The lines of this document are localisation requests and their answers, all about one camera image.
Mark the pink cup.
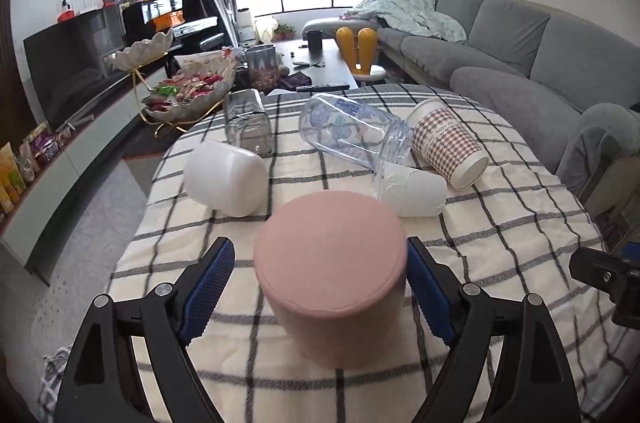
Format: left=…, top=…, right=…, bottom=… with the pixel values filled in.
left=253, top=190, right=408, bottom=369

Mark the small white cup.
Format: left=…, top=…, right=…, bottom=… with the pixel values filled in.
left=371, top=161, right=448, bottom=218

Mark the red checked paper cup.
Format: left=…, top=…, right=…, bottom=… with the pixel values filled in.
left=407, top=99, right=489, bottom=191

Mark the large white plastic cup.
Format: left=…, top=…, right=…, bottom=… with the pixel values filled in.
left=183, top=140, right=269, bottom=218

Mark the checked white tablecloth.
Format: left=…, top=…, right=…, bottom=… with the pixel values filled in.
left=37, top=82, right=637, bottom=423

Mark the white tv cabinet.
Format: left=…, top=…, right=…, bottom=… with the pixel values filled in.
left=1, top=68, right=166, bottom=276

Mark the grey sofa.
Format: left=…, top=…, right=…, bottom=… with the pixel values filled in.
left=378, top=0, right=639, bottom=217

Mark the orange snack bag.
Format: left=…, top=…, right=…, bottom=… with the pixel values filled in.
left=0, top=142, right=26, bottom=205

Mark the clear faceted glass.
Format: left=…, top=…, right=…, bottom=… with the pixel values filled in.
left=224, top=88, right=273, bottom=157

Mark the tiered shell snack bowl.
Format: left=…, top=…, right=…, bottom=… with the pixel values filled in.
left=107, top=27, right=239, bottom=131

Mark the dark coffee table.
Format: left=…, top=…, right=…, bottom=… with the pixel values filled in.
left=122, top=38, right=358, bottom=160

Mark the black television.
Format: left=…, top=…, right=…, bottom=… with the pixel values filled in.
left=24, top=6, right=125, bottom=129

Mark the light green blanket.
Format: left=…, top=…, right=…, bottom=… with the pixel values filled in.
left=344, top=0, right=468, bottom=42

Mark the snack jar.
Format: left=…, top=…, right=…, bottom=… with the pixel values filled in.
left=245, top=44, right=280, bottom=94

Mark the black piano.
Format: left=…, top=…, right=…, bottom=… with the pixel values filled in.
left=122, top=0, right=224, bottom=54

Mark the grey ottoman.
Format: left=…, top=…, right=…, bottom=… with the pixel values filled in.
left=300, top=18, right=381, bottom=39

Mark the potted plant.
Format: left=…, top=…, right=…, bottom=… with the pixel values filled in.
left=272, top=23, right=296, bottom=42

